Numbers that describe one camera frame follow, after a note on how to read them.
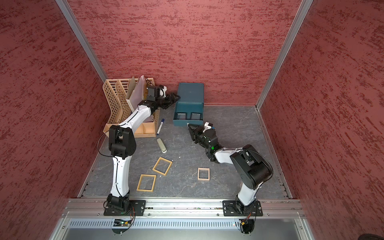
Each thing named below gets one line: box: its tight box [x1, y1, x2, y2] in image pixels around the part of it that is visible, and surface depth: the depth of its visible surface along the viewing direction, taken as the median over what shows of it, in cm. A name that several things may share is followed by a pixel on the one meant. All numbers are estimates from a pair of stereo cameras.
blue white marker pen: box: [156, 118, 165, 135], surface depth 108 cm
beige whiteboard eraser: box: [156, 138, 167, 154], surface depth 97 cm
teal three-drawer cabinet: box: [173, 83, 205, 127], surface depth 97 cm
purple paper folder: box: [129, 75, 145, 111], surface depth 92 cm
